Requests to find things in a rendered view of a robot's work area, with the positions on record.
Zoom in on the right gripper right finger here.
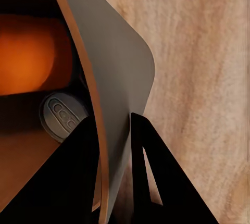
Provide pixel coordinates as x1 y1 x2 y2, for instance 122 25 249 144
130 113 219 224

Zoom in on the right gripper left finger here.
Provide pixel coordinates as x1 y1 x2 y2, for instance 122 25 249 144
0 115 99 224

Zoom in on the trash can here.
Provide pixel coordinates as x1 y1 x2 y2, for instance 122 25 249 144
0 0 155 224

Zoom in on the can of soda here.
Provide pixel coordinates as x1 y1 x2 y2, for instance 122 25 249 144
0 14 81 97
39 76 94 142
78 64 89 90

